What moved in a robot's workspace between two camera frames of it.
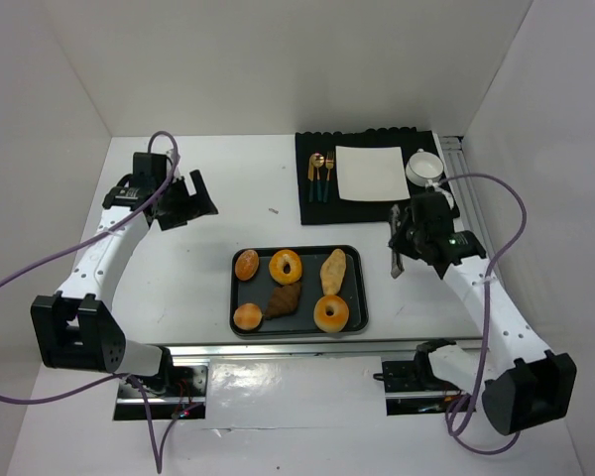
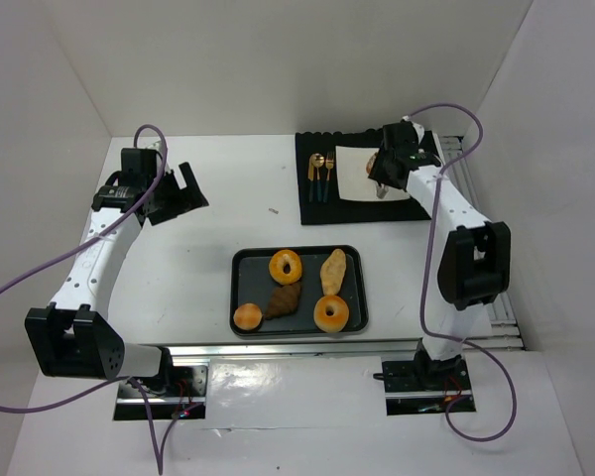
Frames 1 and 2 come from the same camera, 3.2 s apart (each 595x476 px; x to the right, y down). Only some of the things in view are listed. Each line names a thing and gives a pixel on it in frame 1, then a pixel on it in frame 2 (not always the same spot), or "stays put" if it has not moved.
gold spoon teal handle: x=317 y=160 stays put
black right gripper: x=403 y=238 to x=386 y=172
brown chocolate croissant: x=284 y=300 stays put
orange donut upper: x=277 y=263 stays put
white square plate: x=371 y=174 stays put
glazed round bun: x=247 y=265 to x=370 y=163
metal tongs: x=397 y=268 to x=382 y=190
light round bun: x=247 y=316 stays put
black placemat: x=318 y=173 stays put
